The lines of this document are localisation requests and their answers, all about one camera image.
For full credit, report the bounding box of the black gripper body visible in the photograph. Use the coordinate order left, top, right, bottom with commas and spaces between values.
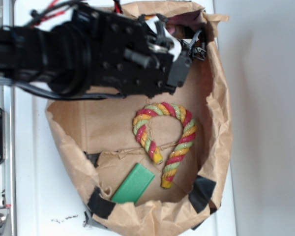
88, 7, 192, 99

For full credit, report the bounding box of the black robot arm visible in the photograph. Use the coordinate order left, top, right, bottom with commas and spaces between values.
0, 0, 192, 100

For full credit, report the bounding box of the brown paper bag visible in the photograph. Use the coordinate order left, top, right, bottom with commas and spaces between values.
46, 0, 233, 236

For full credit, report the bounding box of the green plastic block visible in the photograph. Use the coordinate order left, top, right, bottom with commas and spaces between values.
111, 163, 155, 204

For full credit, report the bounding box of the multicolour twisted rope toy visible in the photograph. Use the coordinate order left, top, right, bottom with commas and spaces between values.
132, 102, 197, 189

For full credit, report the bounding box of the aluminium frame rail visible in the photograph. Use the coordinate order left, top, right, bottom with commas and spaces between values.
0, 86, 17, 236

